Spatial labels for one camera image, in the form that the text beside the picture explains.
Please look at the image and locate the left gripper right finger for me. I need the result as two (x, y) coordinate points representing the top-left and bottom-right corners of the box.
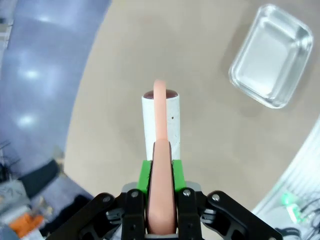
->
(171, 159), (283, 240)

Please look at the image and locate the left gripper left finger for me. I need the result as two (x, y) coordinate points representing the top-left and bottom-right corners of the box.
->
(42, 159), (154, 240)

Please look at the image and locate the lint roller with pink handle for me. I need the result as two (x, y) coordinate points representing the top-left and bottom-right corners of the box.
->
(141, 79), (181, 235)

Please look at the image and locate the green and white bottle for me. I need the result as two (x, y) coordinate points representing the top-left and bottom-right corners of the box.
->
(280, 191), (304, 224)

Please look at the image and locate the orange box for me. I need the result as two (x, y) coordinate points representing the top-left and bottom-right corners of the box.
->
(9, 214), (44, 238)

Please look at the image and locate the rectangular stainless steel container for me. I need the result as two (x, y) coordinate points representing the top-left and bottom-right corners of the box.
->
(227, 3), (315, 110)

